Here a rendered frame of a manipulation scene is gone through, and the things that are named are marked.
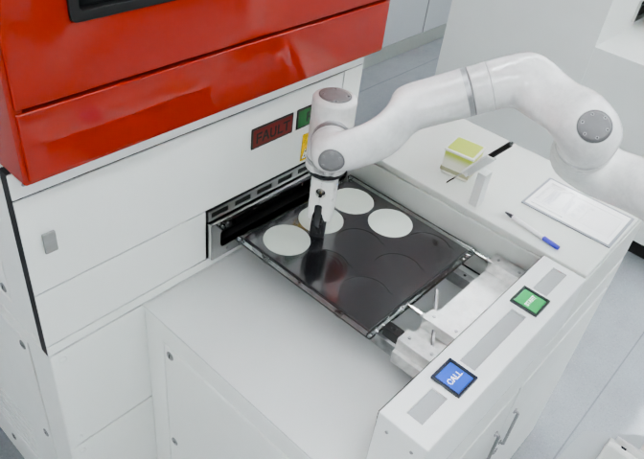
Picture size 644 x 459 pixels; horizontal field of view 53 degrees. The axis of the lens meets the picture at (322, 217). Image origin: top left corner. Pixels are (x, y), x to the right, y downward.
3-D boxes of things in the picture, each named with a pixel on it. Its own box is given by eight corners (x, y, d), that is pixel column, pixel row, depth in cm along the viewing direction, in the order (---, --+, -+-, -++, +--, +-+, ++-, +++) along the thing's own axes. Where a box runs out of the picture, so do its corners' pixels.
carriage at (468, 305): (389, 360, 121) (392, 351, 119) (489, 272, 144) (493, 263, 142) (424, 386, 117) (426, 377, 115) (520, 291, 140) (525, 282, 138)
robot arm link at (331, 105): (349, 171, 124) (348, 145, 131) (359, 110, 115) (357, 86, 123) (305, 167, 123) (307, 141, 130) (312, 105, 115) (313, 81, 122)
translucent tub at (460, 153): (437, 172, 153) (444, 147, 149) (451, 158, 158) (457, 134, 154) (467, 184, 150) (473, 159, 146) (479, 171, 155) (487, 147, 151)
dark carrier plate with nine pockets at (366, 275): (243, 239, 137) (243, 237, 137) (349, 180, 159) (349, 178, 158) (368, 331, 120) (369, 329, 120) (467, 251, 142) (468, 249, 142)
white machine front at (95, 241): (41, 350, 118) (-2, 168, 94) (336, 185, 169) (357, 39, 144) (51, 359, 117) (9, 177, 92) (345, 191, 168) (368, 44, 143)
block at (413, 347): (394, 348, 120) (397, 337, 118) (405, 338, 122) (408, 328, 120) (429, 374, 116) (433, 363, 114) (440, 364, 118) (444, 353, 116)
